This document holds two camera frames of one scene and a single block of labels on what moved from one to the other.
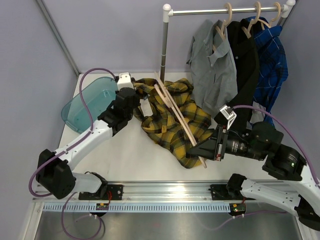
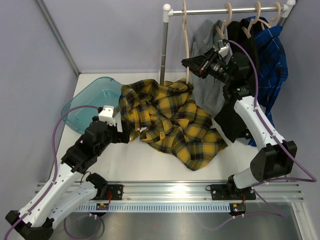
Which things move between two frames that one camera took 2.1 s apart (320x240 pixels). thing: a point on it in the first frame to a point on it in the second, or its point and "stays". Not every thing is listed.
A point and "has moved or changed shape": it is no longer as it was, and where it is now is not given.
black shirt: x=245 y=54 stays
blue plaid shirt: x=273 y=71 stays
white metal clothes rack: x=167 y=11 stays
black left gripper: x=136 y=102 to x=120 y=137
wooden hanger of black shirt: x=253 y=21 stays
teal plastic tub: x=98 y=97 stays
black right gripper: x=213 y=147 to x=200 y=65
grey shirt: x=212 y=67 stays
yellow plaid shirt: x=163 y=126 has moved or changed shape
